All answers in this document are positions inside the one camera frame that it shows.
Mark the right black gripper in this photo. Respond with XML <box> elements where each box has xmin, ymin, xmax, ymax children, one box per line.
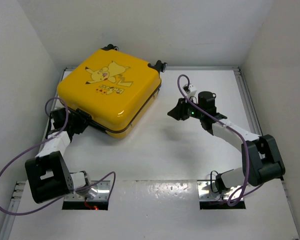
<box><xmin>168</xmin><ymin>96</ymin><xmax>205</xmax><ymax>121</ymax></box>

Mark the yellow suitcase with dark lining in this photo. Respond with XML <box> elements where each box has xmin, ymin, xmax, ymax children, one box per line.
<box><xmin>57</xmin><ymin>44</ymin><xmax>168</xmax><ymax>139</ymax></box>

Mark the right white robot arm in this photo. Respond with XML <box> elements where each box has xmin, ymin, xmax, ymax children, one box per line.
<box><xmin>167</xmin><ymin>91</ymin><xmax>286</xmax><ymax>194</ymax></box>

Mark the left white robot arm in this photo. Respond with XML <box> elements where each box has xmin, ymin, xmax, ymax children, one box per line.
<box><xmin>25</xmin><ymin>108</ymin><xmax>92</xmax><ymax>204</ymax></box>

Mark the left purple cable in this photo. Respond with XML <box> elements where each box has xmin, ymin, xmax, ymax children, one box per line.
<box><xmin>0</xmin><ymin>96</ymin><xmax>116</xmax><ymax>216</ymax></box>

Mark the purple cable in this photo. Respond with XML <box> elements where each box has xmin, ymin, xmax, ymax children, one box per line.
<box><xmin>0</xmin><ymin>96</ymin><xmax>116</xmax><ymax>216</ymax></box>
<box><xmin>177</xmin><ymin>74</ymin><xmax>261</xmax><ymax>207</ymax></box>

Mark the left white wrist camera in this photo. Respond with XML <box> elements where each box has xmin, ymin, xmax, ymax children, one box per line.
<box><xmin>183</xmin><ymin>84</ymin><xmax>197</xmax><ymax>99</ymax></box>

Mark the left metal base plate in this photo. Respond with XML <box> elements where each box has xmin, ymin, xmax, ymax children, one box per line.
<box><xmin>64</xmin><ymin>180</ymin><xmax>111</xmax><ymax>202</ymax></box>

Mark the metal base plate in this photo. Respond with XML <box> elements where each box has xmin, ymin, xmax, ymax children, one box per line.
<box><xmin>64</xmin><ymin>180</ymin><xmax>111</xmax><ymax>202</ymax></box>
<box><xmin>197</xmin><ymin>180</ymin><xmax>242</xmax><ymax>203</ymax></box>

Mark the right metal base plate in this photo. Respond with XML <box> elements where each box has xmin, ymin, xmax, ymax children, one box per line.
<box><xmin>197</xmin><ymin>180</ymin><xmax>242</xmax><ymax>203</ymax></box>

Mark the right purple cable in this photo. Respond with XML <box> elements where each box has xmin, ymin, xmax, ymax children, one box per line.
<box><xmin>177</xmin><ymin>74</ymin><xmax>261</xmax><ymax>207</ymax></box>

